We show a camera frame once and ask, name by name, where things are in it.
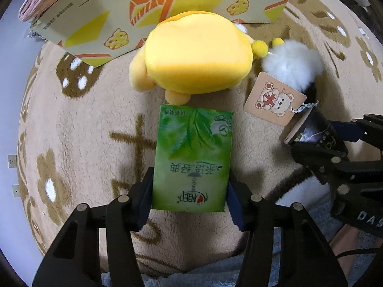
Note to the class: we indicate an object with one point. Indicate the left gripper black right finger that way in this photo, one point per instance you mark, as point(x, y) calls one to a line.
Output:
point(306, 257)

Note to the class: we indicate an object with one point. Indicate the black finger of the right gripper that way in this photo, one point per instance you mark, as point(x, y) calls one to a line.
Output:
point(369, 129)

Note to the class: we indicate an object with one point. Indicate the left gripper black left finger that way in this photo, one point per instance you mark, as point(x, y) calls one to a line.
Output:
point(73, 258)

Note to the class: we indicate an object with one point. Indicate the black tissue pack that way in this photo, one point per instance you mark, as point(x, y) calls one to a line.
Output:
point(313, 128)

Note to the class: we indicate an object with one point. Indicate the white fluffy bee plush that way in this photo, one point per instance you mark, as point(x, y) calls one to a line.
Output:
point(296, 65)

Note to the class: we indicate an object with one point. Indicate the green tissue pack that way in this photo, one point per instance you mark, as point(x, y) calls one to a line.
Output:
point(192, 159)

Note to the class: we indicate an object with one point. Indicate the yellow plush toy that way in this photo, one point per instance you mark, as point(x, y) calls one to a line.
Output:
point(194, 53)

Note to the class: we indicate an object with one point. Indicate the beige bear hang tag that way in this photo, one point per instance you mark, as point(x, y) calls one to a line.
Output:
point(273, 100)

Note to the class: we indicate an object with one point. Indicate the beige patterned fleece blanket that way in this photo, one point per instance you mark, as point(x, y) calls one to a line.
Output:
point(85, 136)

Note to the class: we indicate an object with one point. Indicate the cardboard box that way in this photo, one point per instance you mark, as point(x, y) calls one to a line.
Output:
point(97, 31)

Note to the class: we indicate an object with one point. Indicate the wall power socket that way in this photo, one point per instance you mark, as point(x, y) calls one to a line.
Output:
point(12, 161)

